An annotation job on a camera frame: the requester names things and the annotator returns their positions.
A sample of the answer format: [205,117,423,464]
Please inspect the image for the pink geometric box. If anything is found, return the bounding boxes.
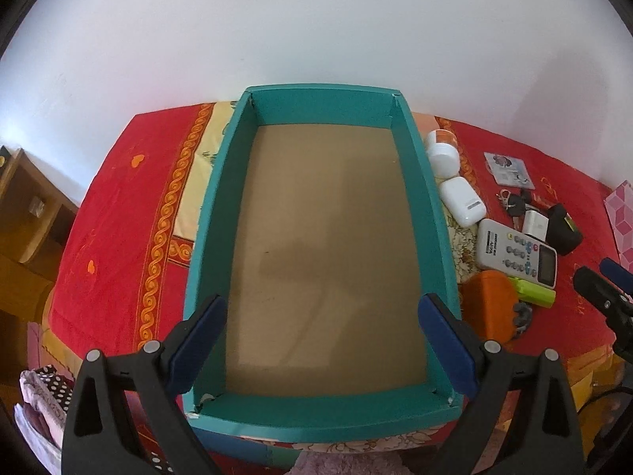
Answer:
[604,181,633,270]

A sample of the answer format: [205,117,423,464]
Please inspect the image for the polka dot folded cloth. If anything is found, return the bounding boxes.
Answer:
[14,365,74,474]

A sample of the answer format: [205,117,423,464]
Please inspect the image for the illustrated ID card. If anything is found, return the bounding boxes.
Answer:
[484,152,535,190]

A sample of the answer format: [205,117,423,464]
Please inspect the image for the pink fluffy blanket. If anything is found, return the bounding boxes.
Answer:
[288,451,412,475]

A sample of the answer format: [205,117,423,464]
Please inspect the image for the lime green utility knife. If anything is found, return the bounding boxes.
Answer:
[508,277,556,309]

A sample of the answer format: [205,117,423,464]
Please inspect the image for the red patterned bedspread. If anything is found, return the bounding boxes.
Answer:
[43,102,624,447]

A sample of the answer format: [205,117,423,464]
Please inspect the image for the white remote control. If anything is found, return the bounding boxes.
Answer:
[475,219,558,289]

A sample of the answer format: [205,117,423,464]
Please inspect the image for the black cable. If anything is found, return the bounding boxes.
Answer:
[575,385,633,456]

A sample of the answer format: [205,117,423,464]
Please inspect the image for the orange pouch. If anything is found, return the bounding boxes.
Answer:
[460,270,518,344]

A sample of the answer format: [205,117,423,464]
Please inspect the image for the keys with black fob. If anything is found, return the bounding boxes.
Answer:
[497,188,550,230]

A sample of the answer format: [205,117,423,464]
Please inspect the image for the teal cardboard box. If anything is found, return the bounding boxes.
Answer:
[182,84,462,443]

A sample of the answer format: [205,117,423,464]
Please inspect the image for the white earbuds case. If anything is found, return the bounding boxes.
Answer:
[439,176,487,227]

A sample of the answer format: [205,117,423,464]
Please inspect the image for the white plug charger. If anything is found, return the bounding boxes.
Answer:
[521,209,549,242]

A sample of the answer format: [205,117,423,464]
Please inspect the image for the wooden shelf cabinet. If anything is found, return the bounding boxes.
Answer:
[0,147,78,386]

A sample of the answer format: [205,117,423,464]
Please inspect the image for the white round jar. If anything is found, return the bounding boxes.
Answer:
[427,142,460,179]

